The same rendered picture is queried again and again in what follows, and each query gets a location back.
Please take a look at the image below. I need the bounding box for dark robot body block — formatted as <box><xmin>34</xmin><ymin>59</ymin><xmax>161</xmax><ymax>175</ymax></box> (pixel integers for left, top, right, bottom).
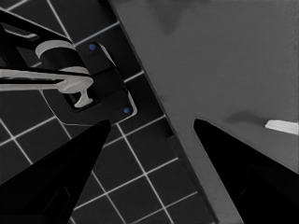
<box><xmin>0</xmin><ymin>6</ymin><xmax>138</xmax><ymax>126</ymax></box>

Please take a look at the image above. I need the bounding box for small white T-shaped piece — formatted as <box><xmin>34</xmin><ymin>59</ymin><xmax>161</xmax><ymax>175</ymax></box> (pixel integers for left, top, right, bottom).
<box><xmin>264</xmin><ymin>119</ymin><xmax>299</xmax><ymax>136</ymax></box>

